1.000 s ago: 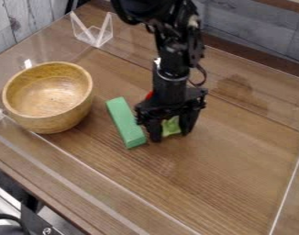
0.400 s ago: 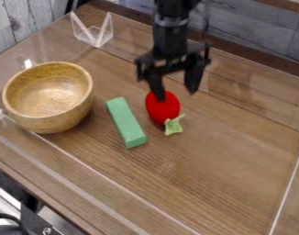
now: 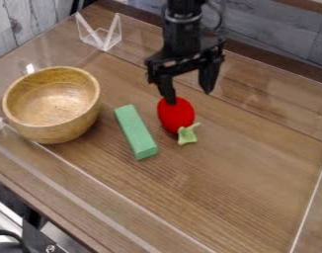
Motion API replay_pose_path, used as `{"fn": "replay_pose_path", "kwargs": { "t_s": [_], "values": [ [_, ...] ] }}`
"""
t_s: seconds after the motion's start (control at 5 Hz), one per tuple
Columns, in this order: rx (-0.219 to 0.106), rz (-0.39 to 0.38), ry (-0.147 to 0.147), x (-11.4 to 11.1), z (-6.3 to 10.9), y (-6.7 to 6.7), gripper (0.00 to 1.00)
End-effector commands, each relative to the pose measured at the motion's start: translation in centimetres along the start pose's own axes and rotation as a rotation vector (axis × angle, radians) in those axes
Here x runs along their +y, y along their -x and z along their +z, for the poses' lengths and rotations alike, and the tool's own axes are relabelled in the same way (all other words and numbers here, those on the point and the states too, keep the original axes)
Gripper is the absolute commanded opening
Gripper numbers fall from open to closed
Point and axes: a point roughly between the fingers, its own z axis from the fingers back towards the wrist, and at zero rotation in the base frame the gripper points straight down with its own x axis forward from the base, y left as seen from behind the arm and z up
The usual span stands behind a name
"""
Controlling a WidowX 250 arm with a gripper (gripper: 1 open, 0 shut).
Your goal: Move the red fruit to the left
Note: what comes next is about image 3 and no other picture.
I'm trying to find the wooden bowl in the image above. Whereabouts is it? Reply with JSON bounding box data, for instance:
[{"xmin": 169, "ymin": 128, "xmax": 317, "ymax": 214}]
[{"xmin": 2, "ymin": 66, "xmax": 101, "ymax": 144}]

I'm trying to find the green rectangular block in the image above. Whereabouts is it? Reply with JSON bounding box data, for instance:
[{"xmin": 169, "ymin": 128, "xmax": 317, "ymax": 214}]
[{"xmin": 115, "ymin": 104, "xmax": 159, "ymax": 160}]

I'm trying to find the black metal table frame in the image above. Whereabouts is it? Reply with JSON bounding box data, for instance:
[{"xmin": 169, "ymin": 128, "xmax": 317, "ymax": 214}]
[{"xmin": 0, "ymin": 184, "xmax": 68, "ymax": 253}]

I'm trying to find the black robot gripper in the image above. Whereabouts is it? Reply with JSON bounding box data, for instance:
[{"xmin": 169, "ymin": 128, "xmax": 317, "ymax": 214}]
[{"xmin": 145, "ymin": 13, "xmax": 225, "ymax": 105}]

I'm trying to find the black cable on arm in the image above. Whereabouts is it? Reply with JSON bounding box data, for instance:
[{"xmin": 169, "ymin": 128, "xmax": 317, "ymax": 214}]
[{"xmin": 205, "ymin": 0, "xmax": 225, "ymax": 34}]

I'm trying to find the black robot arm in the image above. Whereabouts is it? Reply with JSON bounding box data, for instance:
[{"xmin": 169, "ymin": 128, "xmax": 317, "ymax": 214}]
[{"xmin": 145, "ymin": 0, "xmax": 226, "ymax": 105}]

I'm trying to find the red plush fruit green leaf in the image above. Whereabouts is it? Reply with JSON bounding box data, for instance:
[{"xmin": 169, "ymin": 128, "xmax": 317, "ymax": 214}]
[{"xmin": 158, "ymin": 97, "xmax": 201, "ymax": 145}]

